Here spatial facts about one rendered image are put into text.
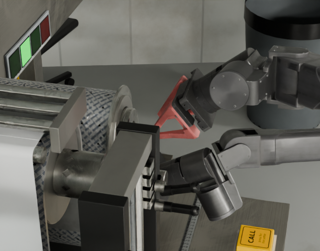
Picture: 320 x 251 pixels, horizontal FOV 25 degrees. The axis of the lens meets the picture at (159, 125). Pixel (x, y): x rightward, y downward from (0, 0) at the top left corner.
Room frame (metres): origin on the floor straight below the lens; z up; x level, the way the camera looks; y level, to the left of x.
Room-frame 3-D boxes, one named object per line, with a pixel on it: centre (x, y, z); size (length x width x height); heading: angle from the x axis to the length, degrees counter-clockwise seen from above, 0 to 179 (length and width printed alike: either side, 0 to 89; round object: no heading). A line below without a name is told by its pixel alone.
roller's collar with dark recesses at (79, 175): (0.78, 0.10, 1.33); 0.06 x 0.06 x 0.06; 77
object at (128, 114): (1.03, 0.06, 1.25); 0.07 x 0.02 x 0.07; 167
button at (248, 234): (1.13, -0.20, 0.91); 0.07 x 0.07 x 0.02; 77
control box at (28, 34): (1.48, 0.29, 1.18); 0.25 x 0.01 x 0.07; 167
